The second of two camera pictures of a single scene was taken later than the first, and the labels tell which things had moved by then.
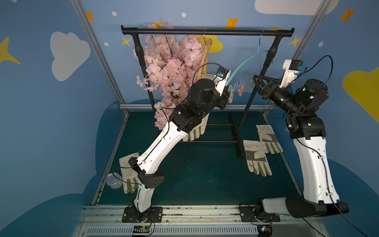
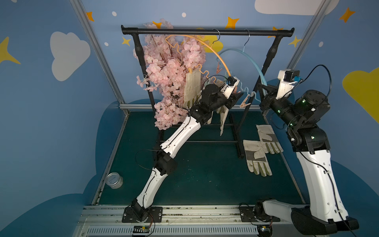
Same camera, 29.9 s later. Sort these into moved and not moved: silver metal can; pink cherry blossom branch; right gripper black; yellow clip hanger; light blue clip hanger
Moved: light blue clip hanger; yellow clip hanger; right gripper black
Not moved: silver metal can; pink cherry blossom branch
